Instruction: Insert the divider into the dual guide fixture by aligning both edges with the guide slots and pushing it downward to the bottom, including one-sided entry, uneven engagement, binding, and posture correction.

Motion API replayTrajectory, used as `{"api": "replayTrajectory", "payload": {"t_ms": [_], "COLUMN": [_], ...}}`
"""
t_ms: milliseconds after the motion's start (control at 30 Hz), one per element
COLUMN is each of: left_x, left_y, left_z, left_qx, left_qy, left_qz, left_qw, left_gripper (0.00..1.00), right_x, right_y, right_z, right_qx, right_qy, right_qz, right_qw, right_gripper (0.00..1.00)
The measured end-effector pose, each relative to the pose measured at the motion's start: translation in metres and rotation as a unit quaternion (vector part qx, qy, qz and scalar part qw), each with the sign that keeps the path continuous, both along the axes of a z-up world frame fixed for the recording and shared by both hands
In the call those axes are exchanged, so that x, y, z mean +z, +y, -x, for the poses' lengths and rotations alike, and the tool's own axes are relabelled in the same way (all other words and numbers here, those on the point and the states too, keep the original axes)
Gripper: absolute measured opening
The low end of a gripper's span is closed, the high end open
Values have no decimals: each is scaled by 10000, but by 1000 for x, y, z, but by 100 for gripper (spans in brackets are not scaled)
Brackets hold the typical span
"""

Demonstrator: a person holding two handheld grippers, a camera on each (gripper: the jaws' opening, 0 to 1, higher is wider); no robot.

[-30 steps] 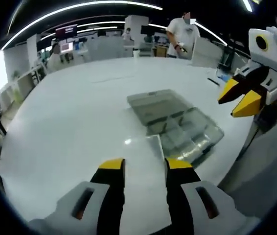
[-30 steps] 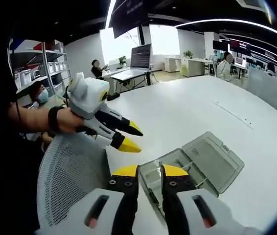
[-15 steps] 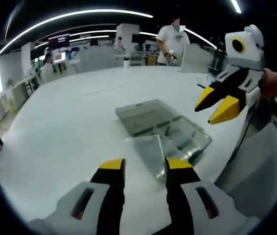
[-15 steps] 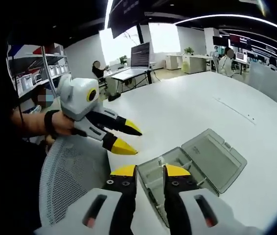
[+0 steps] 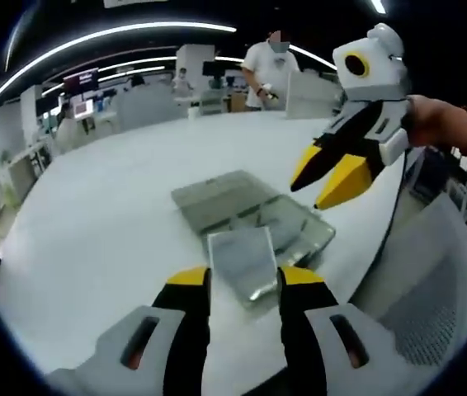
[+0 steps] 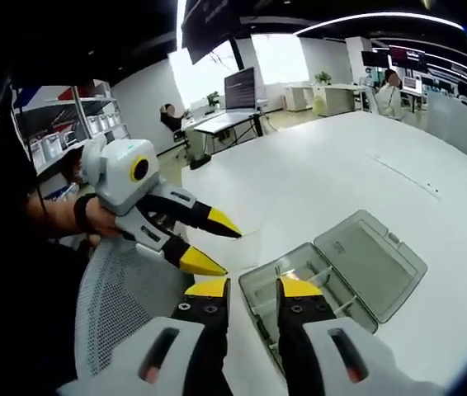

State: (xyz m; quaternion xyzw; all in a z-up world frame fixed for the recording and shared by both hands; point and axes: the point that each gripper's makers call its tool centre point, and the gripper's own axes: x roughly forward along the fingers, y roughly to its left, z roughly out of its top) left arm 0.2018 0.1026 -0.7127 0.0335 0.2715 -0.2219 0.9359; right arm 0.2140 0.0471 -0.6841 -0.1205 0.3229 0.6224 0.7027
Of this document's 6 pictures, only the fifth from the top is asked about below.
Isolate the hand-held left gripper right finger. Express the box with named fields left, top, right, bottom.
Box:
left=276, top=266, right=428, bottom=396

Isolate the dark red hanging screen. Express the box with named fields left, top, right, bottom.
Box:
left=62, top=68, right=100, bottom=95

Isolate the person's right hand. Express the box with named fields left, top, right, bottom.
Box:
left=400, top=93, right=467, bottom=150

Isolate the black hanging monitor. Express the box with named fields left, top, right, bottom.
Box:
left=202, top=60, right=227, bottom=78

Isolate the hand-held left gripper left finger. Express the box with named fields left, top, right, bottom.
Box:
left=47, top=266, right=213, bottom=396

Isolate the lit desktop monitor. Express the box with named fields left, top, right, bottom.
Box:
left=73, top=100, right=95, bottom=121

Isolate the grey transparent guide fixture box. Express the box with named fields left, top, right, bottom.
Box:
left=170, top=168, right=337, bottom=273

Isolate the white partition panel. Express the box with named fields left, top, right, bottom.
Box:
left=285, top=69, right=342, bottom=121

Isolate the grey partition panel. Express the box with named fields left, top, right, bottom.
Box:
left=116, top=85, right=188, bottom=132

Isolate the white mesh office chair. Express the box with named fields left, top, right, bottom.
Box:
left=347, top=191, right=467, bottom=370

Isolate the clear plastic divider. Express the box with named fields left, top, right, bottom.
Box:
left=206, top=224, right=280, bottom=313

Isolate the cardboard box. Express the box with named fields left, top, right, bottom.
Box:
left=228, top=92, right=248, bottom=113

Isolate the curved ceiling light strip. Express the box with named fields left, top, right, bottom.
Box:
left=0, top=22, right=238, bottom=113

